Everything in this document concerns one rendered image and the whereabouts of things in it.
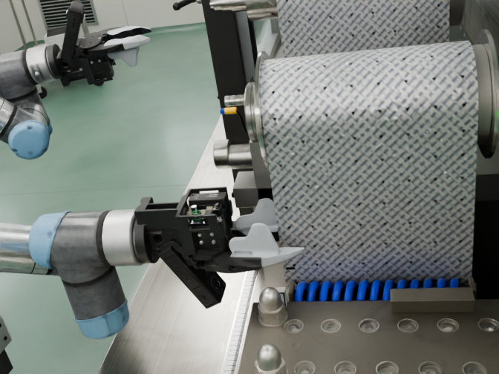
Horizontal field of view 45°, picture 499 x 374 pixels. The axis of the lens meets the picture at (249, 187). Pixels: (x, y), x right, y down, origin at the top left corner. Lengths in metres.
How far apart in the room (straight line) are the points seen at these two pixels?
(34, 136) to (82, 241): 0.46
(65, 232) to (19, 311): 1.96
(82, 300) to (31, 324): 1.80
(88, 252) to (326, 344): 0.32
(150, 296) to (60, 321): 1.57
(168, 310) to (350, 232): 0.38
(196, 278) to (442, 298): 0.31
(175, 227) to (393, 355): 0.30
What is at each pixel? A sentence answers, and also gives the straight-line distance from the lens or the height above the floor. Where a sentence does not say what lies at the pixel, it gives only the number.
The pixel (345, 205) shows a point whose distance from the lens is 0.74.
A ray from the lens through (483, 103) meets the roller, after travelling 0.70.
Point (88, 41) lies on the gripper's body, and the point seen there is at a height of 1.24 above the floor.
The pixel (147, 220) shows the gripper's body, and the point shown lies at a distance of 0.78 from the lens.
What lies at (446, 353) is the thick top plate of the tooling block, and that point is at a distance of 0.72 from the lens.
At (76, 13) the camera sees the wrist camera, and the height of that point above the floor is 1.31.
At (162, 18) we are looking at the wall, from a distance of 6.68.
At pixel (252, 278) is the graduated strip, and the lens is 1.05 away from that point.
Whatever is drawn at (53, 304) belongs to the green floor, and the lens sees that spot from 2.73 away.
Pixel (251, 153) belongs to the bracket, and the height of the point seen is 1.19.
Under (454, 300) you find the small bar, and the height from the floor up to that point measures 1.05.
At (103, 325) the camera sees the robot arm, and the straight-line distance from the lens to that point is 0.90.
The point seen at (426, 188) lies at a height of 1.16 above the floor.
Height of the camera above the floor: 1.53
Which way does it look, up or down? 29 degrees down
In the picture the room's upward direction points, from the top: 9 degrees counter-clockwise
